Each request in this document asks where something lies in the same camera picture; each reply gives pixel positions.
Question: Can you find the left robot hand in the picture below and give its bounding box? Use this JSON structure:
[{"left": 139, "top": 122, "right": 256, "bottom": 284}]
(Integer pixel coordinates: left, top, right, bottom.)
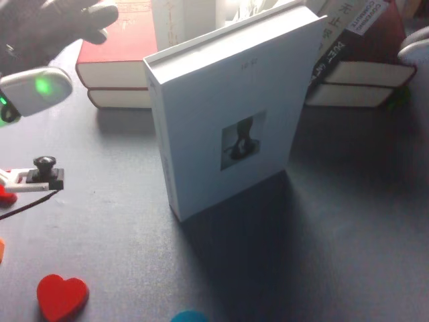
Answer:
[{"left": 0, "top": 0, "right": 120, "bottom": 117}]

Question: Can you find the grey table cloth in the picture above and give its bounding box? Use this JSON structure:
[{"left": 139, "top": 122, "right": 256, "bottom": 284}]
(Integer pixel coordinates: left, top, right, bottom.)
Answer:
[{"left": 0, "top": 36, "right": 429, "bottom": 322}]

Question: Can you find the green toy piece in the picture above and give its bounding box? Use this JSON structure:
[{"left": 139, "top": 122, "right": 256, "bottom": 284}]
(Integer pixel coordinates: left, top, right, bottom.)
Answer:
[{"left": 385, "top": 86, "right": 412, "bottom": 113}]

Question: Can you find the black camera cable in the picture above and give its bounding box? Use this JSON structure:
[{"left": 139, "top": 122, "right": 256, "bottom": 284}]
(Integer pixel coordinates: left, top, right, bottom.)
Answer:
[{"left": 0, "top": 188, "right": 64, "bottom": 221}]

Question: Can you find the plain white book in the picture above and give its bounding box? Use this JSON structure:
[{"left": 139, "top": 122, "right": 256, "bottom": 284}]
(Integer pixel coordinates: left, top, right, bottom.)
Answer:
[{"left": 156, "top": 0, "right": 186, "bottom": 54}]

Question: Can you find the book with white spine label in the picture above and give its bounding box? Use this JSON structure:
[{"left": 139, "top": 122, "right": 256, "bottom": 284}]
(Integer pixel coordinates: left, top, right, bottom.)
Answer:
[{"left": 306, "top": 0, "right": 386, "bottom": 93}]

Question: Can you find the dark red hardcover book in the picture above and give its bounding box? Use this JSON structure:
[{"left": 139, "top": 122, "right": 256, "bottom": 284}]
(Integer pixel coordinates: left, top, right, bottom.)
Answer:
[
  {"left": 75, "top": 0, "right": 159, "bottom": 90},
  {"left": 304, "top": 83, "right": 395, "bottom": 109},
  {"left": 320, "top": 0, "right": 418, "bottom": 90}
]

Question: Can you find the pale book with large characters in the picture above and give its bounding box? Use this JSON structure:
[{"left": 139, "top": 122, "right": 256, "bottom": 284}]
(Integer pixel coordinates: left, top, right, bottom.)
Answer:
[{"left": 316, "top": 0, "right": 353, "bottom": 51}]

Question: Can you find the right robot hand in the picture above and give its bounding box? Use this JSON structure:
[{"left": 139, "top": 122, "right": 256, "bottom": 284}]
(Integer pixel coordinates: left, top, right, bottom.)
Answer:
[{"left": 397, "top": 26, "right": 429, "bottom": 70}]

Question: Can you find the white book with small photo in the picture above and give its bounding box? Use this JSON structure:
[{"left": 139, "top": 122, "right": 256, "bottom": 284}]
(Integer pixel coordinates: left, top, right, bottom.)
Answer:
[{"left": 143, "top": 5, "right": 328, "bottom": 223}]

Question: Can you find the wrist camera on white bracket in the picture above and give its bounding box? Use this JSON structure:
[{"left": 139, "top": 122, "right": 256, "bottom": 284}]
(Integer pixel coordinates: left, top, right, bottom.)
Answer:
[{"left": 0, "top": 156, "right": 65, "bottom": 194}]

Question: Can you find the red toy piece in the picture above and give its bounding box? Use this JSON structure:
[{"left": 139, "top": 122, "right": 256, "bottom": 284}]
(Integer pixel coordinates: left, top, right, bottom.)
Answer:
[{"left": 0, "top": 185, "right": 18, "bottom": 209}]

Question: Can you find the red toy heart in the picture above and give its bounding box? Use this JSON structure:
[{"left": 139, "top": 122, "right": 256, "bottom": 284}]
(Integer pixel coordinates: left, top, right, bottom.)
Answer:
[{"left": 36, "top": 274, "right": 90, "bottom": 322}]

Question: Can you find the white book with building logo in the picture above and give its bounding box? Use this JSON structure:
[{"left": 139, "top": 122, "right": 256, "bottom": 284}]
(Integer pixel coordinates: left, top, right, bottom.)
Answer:
[{"left": 214, "top": 0, "right": 302, "bottom": 26}]

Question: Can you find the blue toy disc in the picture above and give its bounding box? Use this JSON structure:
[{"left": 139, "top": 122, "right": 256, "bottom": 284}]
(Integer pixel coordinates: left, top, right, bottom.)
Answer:
[{"left": 169, "top": 310, "right": 210, "bottom": 322}]

